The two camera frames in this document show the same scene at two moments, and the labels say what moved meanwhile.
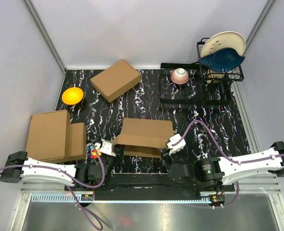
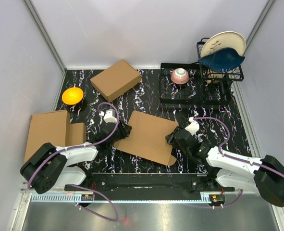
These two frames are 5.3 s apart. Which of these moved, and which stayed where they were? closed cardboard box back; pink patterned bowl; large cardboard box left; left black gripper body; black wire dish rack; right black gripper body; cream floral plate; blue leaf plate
Moved: right black gripper body; left black gripper body
Stayed: black wire dish rack; cream floral plate; large cardboard box left; closed cardboard box back; pink patterned bowl; blue leaf plate
